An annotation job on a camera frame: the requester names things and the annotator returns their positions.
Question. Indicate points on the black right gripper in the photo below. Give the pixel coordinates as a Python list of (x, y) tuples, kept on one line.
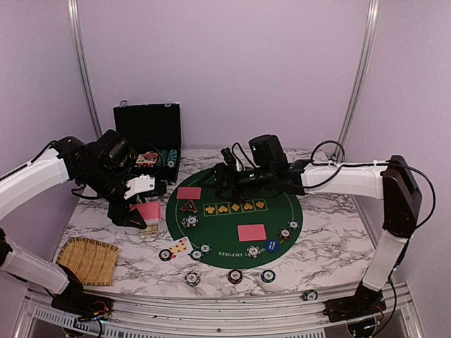
[(221, 172)]

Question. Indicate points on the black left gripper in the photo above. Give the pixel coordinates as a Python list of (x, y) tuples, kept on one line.
[(120, 214)]

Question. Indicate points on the red patterned card deck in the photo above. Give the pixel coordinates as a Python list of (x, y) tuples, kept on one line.
[(150, 211)]

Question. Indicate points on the face-down card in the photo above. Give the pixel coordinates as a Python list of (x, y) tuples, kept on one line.
[(251, 233)]

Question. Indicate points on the face-up diamonds card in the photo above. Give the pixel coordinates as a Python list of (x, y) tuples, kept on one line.
[(180, 247)]

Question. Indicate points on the face-down card mat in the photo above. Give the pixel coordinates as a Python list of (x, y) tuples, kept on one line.
[(189, 193)]

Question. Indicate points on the black white chip stack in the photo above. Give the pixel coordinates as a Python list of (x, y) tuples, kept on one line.
[(192, 279)]

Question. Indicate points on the blue green chip stack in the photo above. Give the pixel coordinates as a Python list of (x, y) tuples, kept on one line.
[(268, 276)]

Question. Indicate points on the red black chip stack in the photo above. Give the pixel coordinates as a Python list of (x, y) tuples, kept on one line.
[(235, 276)]

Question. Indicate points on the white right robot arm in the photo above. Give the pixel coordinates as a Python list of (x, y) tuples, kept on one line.
[(391, 181)]

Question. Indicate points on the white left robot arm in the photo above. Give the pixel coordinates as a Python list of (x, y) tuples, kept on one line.
[(51, 167)]

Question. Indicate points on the striped blue yellow card box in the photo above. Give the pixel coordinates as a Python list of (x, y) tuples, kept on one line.
[(150, 230)]

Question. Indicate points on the woven bamboo tray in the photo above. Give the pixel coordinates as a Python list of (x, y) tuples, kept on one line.
[(93, 262)]

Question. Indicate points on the round green poker mat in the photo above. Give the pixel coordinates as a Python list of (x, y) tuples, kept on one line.
[(218, 221)]

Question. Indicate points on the triangular black red button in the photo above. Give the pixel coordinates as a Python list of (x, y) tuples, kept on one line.
[(189, 207)]

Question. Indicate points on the blue small blind button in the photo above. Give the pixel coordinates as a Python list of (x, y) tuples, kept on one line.
[(272, 246)]

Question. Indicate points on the black poker chip case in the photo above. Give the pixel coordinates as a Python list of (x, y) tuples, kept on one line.
[(154, 131)]

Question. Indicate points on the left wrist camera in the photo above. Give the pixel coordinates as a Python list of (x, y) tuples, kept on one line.
[(137, 185)]

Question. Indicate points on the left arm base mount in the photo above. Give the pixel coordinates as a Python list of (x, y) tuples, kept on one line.
[(74, 300)]

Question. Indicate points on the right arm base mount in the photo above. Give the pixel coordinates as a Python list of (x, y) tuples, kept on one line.
[(365, 301)]

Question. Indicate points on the aluminium front rail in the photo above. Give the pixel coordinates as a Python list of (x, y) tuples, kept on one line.
[(285, 315)]

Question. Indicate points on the right aluminium frame post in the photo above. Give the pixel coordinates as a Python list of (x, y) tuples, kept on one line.
[(362, 69)]

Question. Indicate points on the aluminium frame post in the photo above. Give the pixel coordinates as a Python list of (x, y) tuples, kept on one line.
[(80, 56), (362, 69)]

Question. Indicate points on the left aluminium frame post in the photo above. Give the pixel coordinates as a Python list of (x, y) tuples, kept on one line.
[(80, 56)]

